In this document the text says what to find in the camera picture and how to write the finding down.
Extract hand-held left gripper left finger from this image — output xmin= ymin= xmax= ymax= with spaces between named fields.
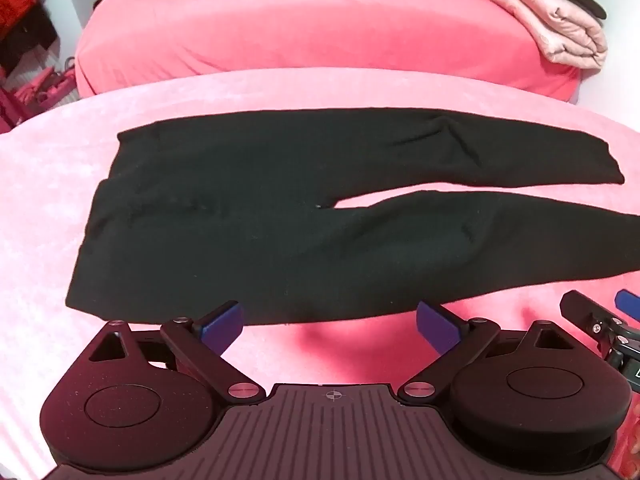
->
xmin=89 ymin=301 xmax=266 ymax=404

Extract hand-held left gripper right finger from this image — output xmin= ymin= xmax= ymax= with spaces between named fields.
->
xmin=399 ymin=301 xmax=576 ymax=404

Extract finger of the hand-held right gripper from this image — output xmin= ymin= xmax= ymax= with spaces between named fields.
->
xmin=614 ymin=289 xmax=640 ymax=322
xmin=560 ymin=290 xmax=627 ymax=342

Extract black pants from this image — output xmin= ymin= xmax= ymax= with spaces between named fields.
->
xmin=65 ymin=107 xmax=640 ymax=325

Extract folded pale pink quilt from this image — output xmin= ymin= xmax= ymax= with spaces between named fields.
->
xmin=481 ymin=0 xmax=609 ymax=69

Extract pink bag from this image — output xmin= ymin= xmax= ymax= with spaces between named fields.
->
xmin=9 ymin=54 xmax=79 ymax=112

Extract bed with coral sheet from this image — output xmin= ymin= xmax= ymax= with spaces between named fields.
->
xmin=74 ymin=0 xmax=584 ymax=107

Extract hanging dark clothes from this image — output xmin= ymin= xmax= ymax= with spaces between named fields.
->
xmin=0 ymin=0 xmax=60 ymax=80

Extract red hanging garment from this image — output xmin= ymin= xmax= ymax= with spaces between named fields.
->
xmin=0 ymin=0 xmax=30 ymax=30

